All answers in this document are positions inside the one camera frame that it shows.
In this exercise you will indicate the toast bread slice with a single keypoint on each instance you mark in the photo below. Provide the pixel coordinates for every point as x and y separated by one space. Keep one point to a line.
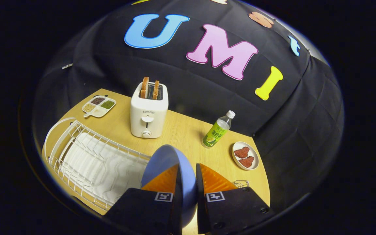
144 87
155 90

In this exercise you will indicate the red meat piece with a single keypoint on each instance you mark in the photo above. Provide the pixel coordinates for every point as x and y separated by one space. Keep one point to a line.
242 152
246 161

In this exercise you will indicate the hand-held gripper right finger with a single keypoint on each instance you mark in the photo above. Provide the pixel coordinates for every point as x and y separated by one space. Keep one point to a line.
200 202

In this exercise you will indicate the green label drink bottle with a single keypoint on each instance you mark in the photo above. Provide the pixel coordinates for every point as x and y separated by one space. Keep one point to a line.
215 132

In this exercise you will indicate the white toaster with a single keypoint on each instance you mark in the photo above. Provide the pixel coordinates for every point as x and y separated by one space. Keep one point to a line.
148 114

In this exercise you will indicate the black backdrop cloth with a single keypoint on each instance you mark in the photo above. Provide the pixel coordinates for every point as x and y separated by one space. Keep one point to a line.
191 85

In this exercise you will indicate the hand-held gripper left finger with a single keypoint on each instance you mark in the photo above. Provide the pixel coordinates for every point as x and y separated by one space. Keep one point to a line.
142 209

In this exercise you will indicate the blue plate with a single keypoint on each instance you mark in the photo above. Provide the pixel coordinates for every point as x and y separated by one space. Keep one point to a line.
165 160

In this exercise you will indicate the white clip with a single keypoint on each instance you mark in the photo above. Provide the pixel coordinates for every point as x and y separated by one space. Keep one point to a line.
67 66

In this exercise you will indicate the white plate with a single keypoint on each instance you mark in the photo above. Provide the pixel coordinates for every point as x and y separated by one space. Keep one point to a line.
255 153

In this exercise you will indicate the white divided grain tray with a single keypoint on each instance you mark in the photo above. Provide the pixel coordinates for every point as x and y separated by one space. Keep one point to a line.
99 106

